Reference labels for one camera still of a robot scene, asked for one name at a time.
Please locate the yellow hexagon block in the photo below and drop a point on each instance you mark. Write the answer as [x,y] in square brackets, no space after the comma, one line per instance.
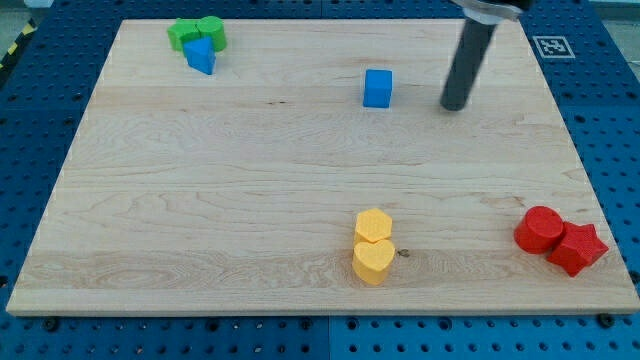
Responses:
[372,225]

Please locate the red cylinder block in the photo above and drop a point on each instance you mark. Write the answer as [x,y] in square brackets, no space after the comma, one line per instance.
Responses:
[539,230]

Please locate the yellow heart block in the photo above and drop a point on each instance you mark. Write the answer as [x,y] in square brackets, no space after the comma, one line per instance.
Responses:
[371,262]

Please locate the green star block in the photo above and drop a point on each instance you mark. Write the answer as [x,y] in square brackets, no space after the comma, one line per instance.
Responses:
[183,30]

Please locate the blue triangle block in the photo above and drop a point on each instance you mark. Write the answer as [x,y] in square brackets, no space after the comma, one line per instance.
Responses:
[200,55]

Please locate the blue cube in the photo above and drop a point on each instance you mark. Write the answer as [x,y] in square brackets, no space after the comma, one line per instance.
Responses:
[378,88]

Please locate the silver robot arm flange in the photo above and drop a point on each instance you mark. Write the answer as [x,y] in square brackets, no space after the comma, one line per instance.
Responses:
[491,12]

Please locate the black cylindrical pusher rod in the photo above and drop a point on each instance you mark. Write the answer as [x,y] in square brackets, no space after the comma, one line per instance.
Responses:
[469,55]

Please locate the white fiducial marker tag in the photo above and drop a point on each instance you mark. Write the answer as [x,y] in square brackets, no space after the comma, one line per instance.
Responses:
[553,47]

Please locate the green cylinder block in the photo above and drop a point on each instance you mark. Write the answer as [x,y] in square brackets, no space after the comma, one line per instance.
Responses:
[213,27]

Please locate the red star block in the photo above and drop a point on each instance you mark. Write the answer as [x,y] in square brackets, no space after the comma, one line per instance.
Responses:
[579,247]

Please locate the wooden board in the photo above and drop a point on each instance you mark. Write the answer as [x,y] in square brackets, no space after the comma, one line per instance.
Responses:
[236,193]

